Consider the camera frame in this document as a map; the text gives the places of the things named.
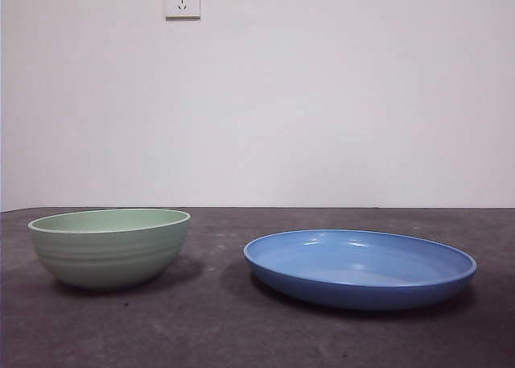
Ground green ribbed bowl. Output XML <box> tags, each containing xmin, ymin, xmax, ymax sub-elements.
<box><xmin>27</xmin><ymin>208</ymin><xmax>192</xmax><ymax>292</ymax></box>

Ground blue round plate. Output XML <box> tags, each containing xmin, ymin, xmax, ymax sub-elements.
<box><xmin>242</xmin><ymin>228</ymin><xmax>478</xmax><ymax>312</ymax></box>

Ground white wall socket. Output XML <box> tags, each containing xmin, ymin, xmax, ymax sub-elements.
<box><xmin>164</xmin><ymin>0</ymin><xmax>202</xmax><ymax>22</ymax></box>

